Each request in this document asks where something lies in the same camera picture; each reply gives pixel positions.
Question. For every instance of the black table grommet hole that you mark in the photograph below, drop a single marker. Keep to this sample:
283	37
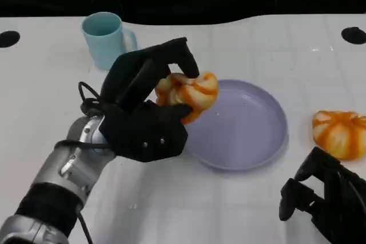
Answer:
8	39
354	36

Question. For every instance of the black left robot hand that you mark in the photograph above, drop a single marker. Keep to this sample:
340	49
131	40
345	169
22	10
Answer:
143	132

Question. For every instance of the pale green mug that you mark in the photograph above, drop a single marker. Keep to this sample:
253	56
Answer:
100	47

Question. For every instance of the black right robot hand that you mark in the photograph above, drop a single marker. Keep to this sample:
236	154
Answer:
343	204

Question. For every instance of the orange and white bread roll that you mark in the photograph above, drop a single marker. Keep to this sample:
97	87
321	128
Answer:
340	135
197	92

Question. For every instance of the lilac plate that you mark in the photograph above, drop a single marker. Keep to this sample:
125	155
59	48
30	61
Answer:
246	129

